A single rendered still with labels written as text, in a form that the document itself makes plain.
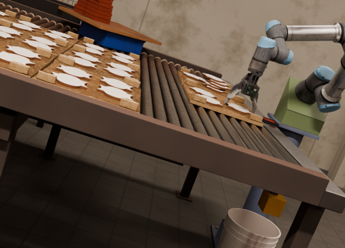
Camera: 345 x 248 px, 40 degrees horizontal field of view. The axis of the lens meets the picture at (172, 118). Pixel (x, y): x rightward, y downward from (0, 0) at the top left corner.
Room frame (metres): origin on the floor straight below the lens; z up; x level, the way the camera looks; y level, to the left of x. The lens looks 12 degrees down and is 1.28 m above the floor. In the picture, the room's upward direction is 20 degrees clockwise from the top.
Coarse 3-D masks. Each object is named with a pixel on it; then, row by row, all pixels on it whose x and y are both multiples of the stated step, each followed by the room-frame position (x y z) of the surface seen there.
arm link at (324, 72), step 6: (324, 66) 2.75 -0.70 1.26; (312, 72) 2.78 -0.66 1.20; (318, 72) 2.70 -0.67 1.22; (324, 72) 2.71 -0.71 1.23; (330, 72) 2.73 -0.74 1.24; (312, 78) 2.74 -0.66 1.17; (318, 78) 2.70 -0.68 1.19; (324, 78) 2.68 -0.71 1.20; (330, 78) 2.69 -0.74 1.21; (306, 84) 2.78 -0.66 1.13; (312, 84) 2.74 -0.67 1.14; (318, 84) 2.69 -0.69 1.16; (324, 84) 2.67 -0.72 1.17; (312, 90) 2.76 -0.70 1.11
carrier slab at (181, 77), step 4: (180, 72) 2.84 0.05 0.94; (180, 76) 2.68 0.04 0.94; (184, 76) 2.75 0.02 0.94; (180, 80) 2.59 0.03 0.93; (184, 80) 2.58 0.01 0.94; (196, 80) 2.76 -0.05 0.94; (200, 84) 2.65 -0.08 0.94; (200, 88) 2.50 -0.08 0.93; (204, 88) 2.55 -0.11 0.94; (212, 92) 2.51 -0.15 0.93; (216, 92) 2.55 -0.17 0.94; (228, 92) 2.73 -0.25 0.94; (224, 96) 2.53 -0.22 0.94
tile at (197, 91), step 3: (195, 87) 2.38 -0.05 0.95; (195, 90) 2.30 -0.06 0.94; (198, 90) 2.32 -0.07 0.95; (201, 90) 2.36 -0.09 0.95; (204, 90) 2.39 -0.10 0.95; (198, 93) 2.28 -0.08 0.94; (201, 93) 2.28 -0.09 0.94; (204, 93) 2.29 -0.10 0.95; (207, 93) 2.33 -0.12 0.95; (210, 93) 2.37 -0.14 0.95; (207, 96) 2.27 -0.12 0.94; (210, 96) 2.28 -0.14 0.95; (213, 96) 2.31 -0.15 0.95
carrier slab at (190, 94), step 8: (184, 88) 2.35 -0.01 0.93; (192, 96) 2.16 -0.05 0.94; (216, 96) 2.43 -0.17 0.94; (200, 104) 2.07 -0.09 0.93; (208, 104) 2.10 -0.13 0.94; (224, 104) 2.26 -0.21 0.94; (240, 104) 2.45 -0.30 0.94; (224, 112) 2.09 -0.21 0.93; (232, 112) 2.11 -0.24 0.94; (248, 120) 2.11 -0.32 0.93
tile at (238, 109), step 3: (228, 105) 2.20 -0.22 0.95; (231, 105) 2.23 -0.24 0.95; (234, 105) 2.26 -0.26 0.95; (237, 105) 2.30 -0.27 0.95; (231, 108) 2.21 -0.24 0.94; (234, 108) 2.19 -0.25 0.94; (237, 108) 2.21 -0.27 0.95; (240, 108) 2.24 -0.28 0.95; (243, 108) 2.27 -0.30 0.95; (237, 111) 2.18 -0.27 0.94; (240, 111) 2.18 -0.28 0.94; (243, 111) 2.18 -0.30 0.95; (246, 111) 2.21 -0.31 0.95; (246, 114) 2.20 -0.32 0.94; (249, 114) 2.22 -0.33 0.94
